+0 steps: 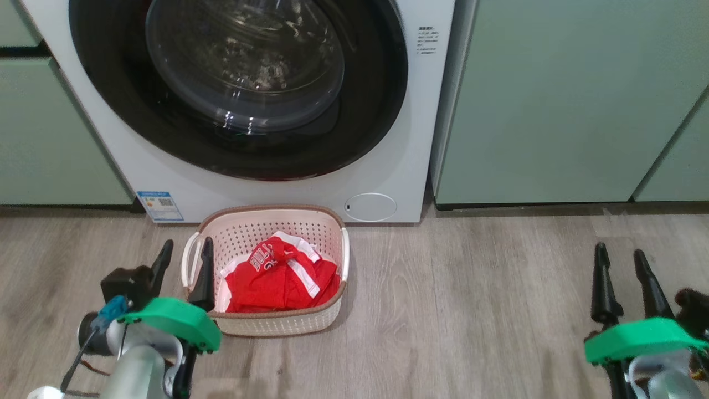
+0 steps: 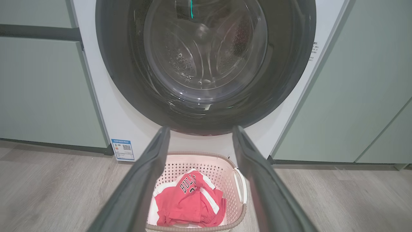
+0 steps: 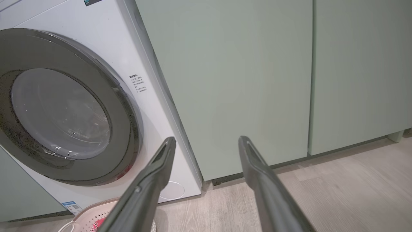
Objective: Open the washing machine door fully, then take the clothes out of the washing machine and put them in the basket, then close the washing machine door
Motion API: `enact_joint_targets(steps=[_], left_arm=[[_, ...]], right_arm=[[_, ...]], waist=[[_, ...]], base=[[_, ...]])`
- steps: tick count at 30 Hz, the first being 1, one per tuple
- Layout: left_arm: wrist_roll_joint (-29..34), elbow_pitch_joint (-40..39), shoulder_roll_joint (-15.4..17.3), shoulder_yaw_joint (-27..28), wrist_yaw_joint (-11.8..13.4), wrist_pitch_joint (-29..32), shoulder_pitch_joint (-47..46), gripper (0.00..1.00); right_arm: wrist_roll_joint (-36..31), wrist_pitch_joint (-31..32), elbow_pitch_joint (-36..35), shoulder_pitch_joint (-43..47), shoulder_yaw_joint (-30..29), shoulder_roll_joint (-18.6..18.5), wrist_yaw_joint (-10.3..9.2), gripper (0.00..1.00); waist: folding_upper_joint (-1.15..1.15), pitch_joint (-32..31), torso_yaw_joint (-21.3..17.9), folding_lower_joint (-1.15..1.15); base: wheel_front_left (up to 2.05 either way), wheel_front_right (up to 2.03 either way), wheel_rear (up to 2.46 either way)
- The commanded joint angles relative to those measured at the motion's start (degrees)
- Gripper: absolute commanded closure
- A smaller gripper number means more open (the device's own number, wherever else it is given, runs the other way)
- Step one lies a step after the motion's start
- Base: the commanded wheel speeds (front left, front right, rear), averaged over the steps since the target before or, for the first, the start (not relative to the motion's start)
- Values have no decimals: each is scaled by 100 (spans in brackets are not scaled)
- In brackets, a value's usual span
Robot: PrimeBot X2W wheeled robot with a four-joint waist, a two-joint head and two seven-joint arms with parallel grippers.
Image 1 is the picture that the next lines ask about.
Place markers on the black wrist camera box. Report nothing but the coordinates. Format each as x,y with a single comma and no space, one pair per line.
695,310
127,285

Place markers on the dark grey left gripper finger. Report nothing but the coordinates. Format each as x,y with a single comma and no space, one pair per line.
160,269
205,282

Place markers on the red jersey with white trim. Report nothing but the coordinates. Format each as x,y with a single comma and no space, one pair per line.
277,282

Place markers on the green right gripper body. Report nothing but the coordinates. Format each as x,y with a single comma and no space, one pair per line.
642,338

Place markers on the white front-load washing machine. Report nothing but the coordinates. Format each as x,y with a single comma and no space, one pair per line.
138,166

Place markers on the pale green cabinet front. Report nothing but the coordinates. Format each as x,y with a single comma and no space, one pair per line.
50,133
681,166
543,100
16,22

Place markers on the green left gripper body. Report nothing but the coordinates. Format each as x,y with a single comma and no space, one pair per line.
177,318

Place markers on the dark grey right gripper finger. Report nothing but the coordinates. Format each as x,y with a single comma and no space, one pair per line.
653,293
604,299

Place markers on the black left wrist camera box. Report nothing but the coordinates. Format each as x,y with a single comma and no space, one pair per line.
127,285

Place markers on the cream perforated laundry basket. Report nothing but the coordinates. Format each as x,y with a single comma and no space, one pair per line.
277,324

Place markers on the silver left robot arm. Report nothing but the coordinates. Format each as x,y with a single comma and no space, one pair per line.
138,371

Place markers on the blue energy label sticker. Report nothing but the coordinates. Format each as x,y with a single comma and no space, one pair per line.
160,206

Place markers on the black round washing machine door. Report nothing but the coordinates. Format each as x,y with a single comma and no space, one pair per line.
376,100

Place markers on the round white filter cover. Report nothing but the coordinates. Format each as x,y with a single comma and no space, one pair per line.
370,207

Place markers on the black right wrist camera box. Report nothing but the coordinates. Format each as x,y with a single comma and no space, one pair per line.
695,310

